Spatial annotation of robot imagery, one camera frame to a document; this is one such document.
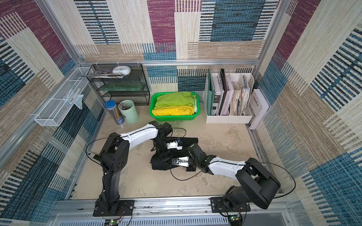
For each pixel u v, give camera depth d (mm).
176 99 1083
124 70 881
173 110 1022
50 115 700
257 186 429
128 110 991
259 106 920
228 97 944
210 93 863
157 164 803
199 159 685
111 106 939
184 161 741
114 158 524
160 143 773
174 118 1051
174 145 814
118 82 1078
